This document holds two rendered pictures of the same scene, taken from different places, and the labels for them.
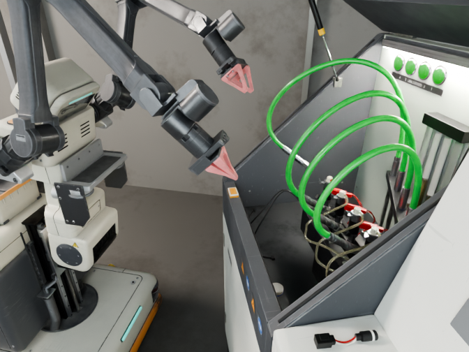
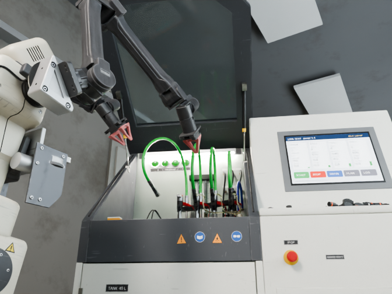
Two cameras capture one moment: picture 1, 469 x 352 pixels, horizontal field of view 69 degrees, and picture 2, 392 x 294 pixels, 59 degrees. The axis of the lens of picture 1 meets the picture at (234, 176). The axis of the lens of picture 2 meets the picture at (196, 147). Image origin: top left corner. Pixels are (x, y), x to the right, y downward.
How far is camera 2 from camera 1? 155 cm
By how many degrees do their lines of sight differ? 87
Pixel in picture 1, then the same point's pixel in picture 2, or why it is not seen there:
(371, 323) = not seen: hidden behind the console
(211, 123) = not seen: outside the picture
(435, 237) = (260, 175)
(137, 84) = (173, 83)
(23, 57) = (98, 32)
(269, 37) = not seen: outside the picture
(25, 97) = (98, 52)
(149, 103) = (182, 93)
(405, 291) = (263, 198)
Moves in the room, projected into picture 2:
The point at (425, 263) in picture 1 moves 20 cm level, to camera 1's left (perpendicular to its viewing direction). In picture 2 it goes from (263, 184) to (257, 171)
